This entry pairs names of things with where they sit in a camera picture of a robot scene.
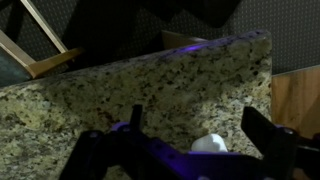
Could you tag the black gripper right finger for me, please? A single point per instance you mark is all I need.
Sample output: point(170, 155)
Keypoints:
point(266, 136)

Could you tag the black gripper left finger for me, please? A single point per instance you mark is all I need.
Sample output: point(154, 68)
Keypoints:
point(136, 117)

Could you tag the white bar of soap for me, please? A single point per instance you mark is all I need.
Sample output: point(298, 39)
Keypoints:
point(209, 143)

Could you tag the wooden chair with grey seat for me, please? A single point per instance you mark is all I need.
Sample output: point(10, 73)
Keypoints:
point(108, 30)

